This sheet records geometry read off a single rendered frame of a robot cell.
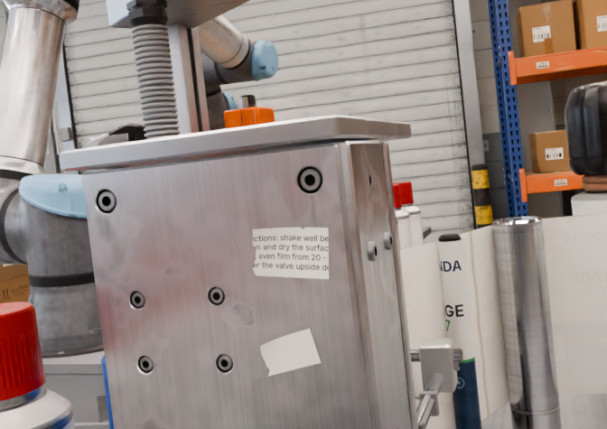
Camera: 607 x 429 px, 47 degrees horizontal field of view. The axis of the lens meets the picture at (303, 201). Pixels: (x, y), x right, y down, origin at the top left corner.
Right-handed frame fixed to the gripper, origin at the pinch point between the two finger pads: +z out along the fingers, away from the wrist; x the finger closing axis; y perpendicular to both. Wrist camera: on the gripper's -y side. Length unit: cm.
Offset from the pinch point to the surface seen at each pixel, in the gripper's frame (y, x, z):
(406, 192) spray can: -55, -5, -20
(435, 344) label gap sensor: -93, 12, 29
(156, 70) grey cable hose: -64, 27, 24
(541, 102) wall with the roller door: 103, -120, -387
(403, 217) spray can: -59, -5, -14
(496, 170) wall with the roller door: 125, -163, -359
